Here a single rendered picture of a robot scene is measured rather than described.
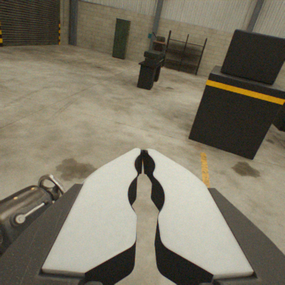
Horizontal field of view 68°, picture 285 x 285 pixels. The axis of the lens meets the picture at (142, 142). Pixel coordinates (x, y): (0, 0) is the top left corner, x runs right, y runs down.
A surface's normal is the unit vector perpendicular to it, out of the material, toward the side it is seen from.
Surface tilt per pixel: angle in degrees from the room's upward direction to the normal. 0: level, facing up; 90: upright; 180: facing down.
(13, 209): 24
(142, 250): 0
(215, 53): 90
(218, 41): 90
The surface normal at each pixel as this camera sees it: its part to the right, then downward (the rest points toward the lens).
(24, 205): 0.60, -0.55
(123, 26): -0.21, 0.43
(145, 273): 0.19, -0.87
